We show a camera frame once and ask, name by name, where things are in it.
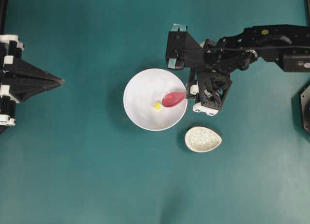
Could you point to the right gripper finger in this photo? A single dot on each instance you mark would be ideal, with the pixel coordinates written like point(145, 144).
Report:
point(191, 81)
point(192, 91)

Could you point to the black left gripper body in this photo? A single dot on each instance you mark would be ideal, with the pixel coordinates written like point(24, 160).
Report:
point(9, 46)

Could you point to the black frame rail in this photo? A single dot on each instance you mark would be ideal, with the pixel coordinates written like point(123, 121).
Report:
point(307, 11)
point(3, 10)

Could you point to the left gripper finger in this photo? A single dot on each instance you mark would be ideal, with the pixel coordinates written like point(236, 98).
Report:
point(19, 67)
point(31, 89)

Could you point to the white round bowl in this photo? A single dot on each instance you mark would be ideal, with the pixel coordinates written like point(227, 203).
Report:
point(146, 88)

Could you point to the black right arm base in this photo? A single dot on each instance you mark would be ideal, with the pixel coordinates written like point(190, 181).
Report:
point(301, 111)

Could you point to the black left frame rail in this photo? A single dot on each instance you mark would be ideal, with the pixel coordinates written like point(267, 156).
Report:
point(3, 10)

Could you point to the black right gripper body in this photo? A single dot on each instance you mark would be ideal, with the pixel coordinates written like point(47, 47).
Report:
point(213, 90)

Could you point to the green table mat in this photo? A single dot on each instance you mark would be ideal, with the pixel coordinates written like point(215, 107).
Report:
point(74, 156)

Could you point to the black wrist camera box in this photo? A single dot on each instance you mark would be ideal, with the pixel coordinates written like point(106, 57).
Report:
point(182, 50)

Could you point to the black right frame rail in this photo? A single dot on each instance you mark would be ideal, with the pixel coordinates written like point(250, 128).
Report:
point(307, 11)

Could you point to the red plastic spoon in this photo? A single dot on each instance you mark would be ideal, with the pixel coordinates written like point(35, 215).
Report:
point(172, 99)

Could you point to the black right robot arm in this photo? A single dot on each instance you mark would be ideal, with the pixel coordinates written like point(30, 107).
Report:
point(212, 62)

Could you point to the speckled teardrop spoon rest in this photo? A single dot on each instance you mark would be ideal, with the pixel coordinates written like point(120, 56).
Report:
point(201, 139)

